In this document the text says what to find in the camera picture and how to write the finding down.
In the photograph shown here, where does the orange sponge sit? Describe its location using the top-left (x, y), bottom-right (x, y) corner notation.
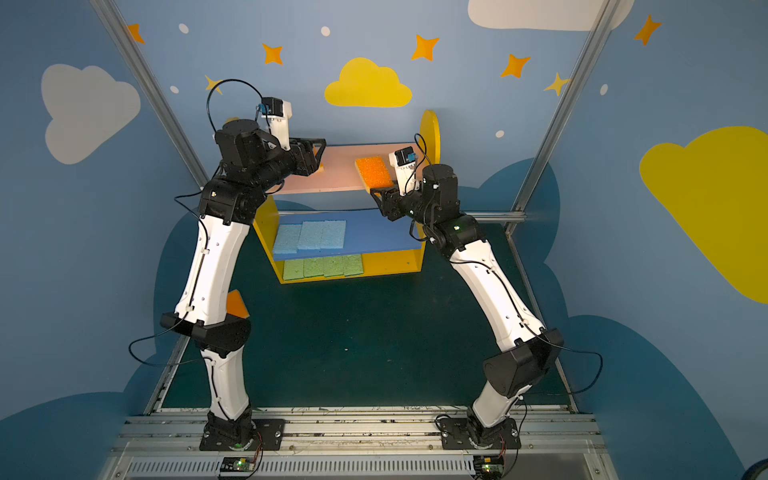
top-left (354, 157), bottom-right (394, 193)
top-left (226, 290), bottom-right (250, 319)

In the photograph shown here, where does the blue sponge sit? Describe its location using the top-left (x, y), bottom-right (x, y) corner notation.
top-left (272, 224), bottom-right (302, 255)
top-left (320, 220), bottom-right (346, 250)
top-left (297, 221), bottom-right (325, 251)

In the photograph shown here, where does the green sponge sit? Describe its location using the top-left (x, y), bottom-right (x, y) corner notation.
top-left (342, 255), bottom-right (364, 277)
top-left (303, 258), bottom-right (325, 279)
top-left (282, 259), bottom-right (304, 281)
top-left (323, 256), bottom-right (345, 278)

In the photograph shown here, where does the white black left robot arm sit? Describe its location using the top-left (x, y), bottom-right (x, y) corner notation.
top-left (161, 119), bottom-right (326, 451)

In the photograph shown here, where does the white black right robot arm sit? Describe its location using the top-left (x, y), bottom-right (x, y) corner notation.
top-left (370, 164), bottom-right (564, 448)

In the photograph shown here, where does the yellow wooden shelf unit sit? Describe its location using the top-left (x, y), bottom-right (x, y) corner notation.
top-left (253, 110), bottom-right (441, 284)

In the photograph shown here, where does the right green circuit board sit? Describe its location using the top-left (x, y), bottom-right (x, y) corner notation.
top-left (472, 456), bottom-right (506, 480)

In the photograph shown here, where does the green circuit board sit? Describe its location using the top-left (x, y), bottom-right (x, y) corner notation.
top-left (218, 457), bottom-right (258, 478)
top-left (472, 456), bottom-right (506, 480)

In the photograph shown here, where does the left green circuit board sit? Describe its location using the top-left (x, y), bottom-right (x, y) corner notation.
top-left (218, 457), bottom-right (258, 478)

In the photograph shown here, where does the aluminium frame crossbar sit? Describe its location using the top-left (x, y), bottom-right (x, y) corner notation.
top-left (277, 208), bottom-right (526, 224)

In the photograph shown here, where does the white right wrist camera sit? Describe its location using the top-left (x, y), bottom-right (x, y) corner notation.
top-left (388, 146), bottom-right (418, 196)

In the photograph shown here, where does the aluminium frame post right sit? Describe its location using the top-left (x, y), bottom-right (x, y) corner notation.
top-left (505, 0), bottom-right (622, 241)

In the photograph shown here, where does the aluminium frame post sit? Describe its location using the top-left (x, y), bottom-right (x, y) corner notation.
top-left (89, 0), bottom-right (210, 226)
top-left (505, 0), bottom-right (622, 241)

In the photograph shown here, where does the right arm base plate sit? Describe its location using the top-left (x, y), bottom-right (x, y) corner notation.
top-left (434, 414), bottom-right (521, 450)

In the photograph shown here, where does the aluminium frame post left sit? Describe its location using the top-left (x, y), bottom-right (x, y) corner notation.
top-left (89, 0), bottom-right (210, 226)

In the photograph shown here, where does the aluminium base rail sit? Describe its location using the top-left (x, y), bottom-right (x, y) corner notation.
top-left (101, 406), bottom-right (617, 479)

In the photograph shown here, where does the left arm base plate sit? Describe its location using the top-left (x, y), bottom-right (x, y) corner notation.
top-left (199, 417), bottom-right (286, 452)

